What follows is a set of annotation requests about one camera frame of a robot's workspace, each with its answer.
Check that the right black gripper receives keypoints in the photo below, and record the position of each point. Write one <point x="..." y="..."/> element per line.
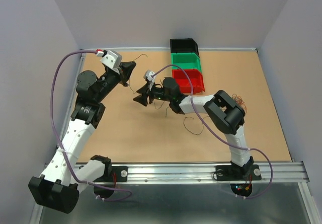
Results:
<point x="142" y="98"/>

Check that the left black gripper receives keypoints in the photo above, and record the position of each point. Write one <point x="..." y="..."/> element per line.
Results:
<point x="127" y="67"/>

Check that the red storage bin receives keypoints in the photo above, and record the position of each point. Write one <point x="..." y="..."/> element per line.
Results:
<point x="195" y="78"/>

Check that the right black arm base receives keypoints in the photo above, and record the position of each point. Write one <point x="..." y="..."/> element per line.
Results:
<point x="241" y="183"/>

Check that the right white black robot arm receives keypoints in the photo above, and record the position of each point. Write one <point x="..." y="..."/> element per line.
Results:
<point x="226" y="114"/>

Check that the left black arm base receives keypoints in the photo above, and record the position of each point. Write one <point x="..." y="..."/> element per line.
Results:
<point x="119" y="174"/>

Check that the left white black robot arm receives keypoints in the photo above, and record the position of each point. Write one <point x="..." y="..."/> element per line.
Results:
<point x="58" y="187"/>

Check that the green storage bin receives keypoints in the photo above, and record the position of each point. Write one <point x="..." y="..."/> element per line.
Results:
<point x="188" y="60"/>

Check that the black storage bin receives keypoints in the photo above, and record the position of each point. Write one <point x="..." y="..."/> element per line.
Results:
<point x="184" y="45"/>

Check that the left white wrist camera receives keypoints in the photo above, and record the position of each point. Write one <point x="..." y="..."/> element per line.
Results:
<point x="109" y="58"/>

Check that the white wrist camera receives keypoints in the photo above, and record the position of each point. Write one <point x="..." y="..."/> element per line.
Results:
<point x="109" y="58"/>
<point x="149" y="76"/>

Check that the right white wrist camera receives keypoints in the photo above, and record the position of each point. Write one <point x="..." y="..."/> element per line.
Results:
<point x="149" y="76"/>

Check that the aluminium table edge frame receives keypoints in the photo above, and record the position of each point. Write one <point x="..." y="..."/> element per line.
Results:
<point x="73" y="95"/>

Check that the aluminium front rail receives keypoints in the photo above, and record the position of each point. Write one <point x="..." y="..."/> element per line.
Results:
<point x="165" y="173"/>

